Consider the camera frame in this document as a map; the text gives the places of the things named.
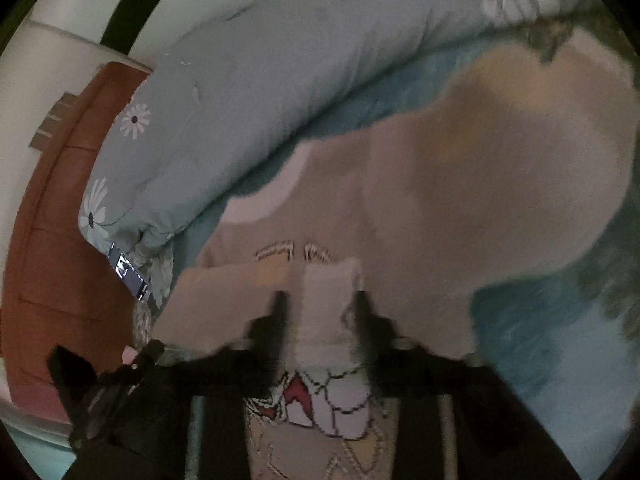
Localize red-brown wooden headboard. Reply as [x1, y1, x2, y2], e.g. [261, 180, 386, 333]
[6, 60, 157, 413]

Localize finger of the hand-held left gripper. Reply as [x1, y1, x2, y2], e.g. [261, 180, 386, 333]
[131, 338, 169, 378]

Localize grey-blue floral duvet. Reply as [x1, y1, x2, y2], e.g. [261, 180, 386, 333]
[77, 0, 598, 341]

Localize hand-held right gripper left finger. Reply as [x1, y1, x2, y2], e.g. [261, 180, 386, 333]
[165, 290, 292, 398]

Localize teal printed bed sheet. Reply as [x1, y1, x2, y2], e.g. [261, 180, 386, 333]
[0, 35, 640, 480]

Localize beige patterned knit sweater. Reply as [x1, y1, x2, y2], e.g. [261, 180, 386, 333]
[149, 22, 635, 480]

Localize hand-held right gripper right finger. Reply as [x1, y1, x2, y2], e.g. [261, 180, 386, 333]
[351, 290, 482, 398]

